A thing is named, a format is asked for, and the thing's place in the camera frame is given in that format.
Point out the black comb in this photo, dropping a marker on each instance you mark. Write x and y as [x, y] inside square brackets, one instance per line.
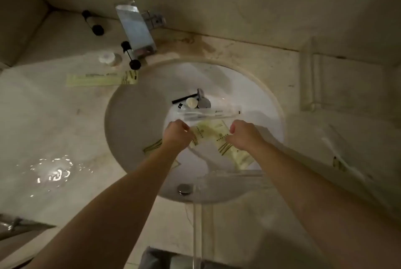
[181, 100]

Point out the chrome faucet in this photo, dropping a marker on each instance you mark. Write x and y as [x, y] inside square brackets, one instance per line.
[138, 31]

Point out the person's right hand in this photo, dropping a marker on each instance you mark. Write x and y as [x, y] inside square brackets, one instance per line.
[249, 135]

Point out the person's left hand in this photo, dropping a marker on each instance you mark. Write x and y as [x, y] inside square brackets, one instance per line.
[177, 134]

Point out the clear toothbrush packet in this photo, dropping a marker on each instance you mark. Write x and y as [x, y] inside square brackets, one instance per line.
[216, 113]
[329, 145]

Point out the transparent tray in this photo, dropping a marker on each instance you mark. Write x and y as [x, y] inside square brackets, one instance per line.
[199, 231]

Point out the white sink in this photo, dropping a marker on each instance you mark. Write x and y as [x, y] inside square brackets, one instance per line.
[131, 115]

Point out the chrome overflow cap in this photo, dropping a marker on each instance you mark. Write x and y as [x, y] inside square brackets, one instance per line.
[185, 189]

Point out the small white tube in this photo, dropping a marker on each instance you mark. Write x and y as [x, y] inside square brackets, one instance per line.
[183, 109]

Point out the person's left forearm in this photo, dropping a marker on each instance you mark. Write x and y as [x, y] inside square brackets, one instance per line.
[109, 215]

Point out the chrome towel rail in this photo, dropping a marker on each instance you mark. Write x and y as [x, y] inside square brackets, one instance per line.
[14, 225]

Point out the black-capped bottle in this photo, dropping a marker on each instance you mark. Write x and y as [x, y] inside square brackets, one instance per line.
[92, 23]
[130, 54]

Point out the chrome drain stopper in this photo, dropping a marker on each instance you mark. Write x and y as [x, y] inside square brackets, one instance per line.
[204, 101]

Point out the person's right forearm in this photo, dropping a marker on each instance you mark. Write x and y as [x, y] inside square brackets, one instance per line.
[329, 215]

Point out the clear acrylic tray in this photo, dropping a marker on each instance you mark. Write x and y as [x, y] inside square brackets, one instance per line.
[310, 84]

